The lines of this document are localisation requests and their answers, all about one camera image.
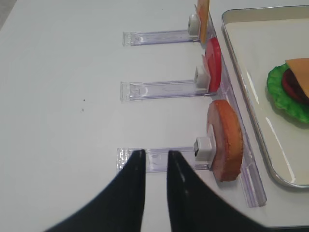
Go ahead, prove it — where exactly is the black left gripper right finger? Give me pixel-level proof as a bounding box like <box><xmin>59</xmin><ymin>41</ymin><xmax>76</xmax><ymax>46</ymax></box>
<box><xmin>167</xmin><ymin>150</ymin><xmax>269</xmax><ymax>232</ymax></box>

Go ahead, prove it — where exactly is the green lettuce on burger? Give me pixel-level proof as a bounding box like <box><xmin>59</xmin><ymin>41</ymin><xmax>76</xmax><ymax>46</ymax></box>
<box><xmin>267</xmin><ymin>63</ymin><xmax>309</xmax><ymax>124</ymax></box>

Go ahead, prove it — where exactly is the cheese slice on burger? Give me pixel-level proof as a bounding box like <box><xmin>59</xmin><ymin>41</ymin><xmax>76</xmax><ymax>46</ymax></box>
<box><xmin>285</xmin><ymin>58</ymin><xmax>309</xmax><ymax>97</ymax></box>

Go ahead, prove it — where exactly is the upright bun slice left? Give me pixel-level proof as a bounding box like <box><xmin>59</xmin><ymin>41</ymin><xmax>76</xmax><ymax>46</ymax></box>
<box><xmin>207</xmin><ymin>100</ymin><xmax>244</xmax><ymax>182</ymax></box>

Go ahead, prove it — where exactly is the white metal tray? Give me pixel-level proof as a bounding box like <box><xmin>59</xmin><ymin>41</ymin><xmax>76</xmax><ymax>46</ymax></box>
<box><xmin>222</xmin><ymin>5</ymin><xmax>309</xmax><ymax>189</ymax></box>

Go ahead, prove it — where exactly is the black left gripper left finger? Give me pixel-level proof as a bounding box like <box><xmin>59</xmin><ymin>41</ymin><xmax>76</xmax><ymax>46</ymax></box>
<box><xmin>49</xmin><ymin>149</ymin><xmax>146</xmax><ymax>232</ymax></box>

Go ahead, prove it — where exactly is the upright red tomato slice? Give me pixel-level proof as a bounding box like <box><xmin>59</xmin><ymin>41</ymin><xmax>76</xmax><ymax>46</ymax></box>
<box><xmin>203</xmin><ymin>37</ymin><xmax>222</xmax><ymax>92</ymax></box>

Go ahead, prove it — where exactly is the clear left food rack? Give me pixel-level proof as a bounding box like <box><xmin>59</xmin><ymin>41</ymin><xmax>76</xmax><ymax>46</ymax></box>
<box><xmin>120</xmin><ymin>14</ymin><xmax>267</xmax><ymax>207</ymax></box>

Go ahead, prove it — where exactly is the upright orange cheese slice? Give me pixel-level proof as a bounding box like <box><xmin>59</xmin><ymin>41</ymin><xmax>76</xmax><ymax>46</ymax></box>
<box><xmin>197</xmin><ymin>0</ymin><xmax>210</xmax><ymax>44</ymax></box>

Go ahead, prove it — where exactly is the tomato slice on burger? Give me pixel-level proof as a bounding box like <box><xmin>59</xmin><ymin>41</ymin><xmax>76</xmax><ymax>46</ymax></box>
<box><xmin>281</xmin><ymin>69</ymin><xmax>309</xmax><ymax>104</ymax></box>

